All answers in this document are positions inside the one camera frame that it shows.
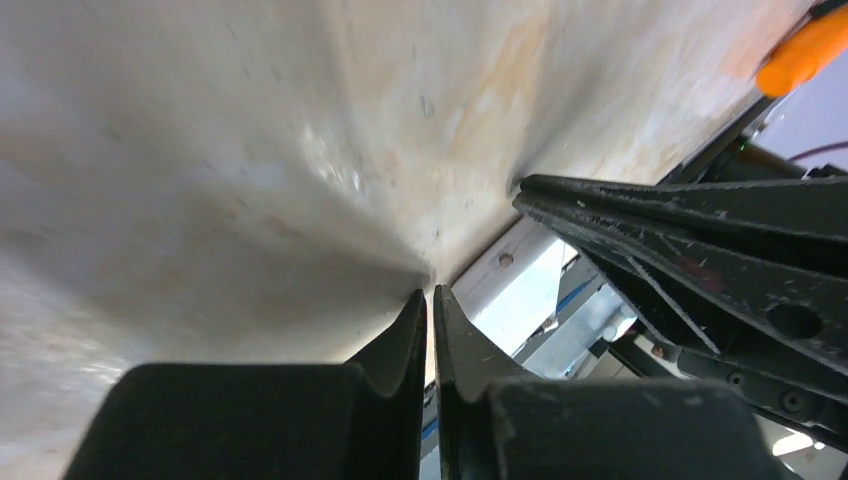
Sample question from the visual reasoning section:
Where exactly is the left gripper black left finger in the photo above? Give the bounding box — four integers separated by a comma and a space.
344, 290, 427, 479

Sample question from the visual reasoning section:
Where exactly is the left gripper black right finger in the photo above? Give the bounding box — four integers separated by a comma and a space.
433, 285, 535, 479

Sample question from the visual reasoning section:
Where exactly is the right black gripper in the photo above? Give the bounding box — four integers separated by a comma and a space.
513, 175, 847, 449

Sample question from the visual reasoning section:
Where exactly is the orange carrot toy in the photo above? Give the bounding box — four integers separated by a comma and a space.
756, 1, 847, 98

